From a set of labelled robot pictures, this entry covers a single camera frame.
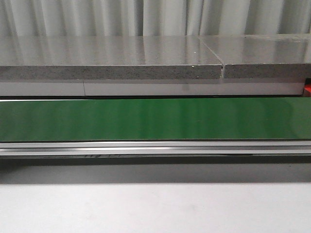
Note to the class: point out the green conveyor belt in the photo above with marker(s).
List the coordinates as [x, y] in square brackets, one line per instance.
[156, 119]

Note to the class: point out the grey stone slab left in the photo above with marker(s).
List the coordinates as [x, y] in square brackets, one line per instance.
[106, 58]

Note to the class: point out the grey stone slab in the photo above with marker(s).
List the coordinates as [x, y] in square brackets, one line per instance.
[106, 58]
[285, 56]

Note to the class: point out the grey stone slab right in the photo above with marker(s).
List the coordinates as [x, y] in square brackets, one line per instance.
[285, 56]

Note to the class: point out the red plastic tray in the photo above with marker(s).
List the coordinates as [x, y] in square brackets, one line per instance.
[307, 90]

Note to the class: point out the grey pleated curtain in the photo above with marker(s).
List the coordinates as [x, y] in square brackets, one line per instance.
[153, 17]

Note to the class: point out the aluminium conveyor side rail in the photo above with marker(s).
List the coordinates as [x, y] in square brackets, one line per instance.
[110, 149]

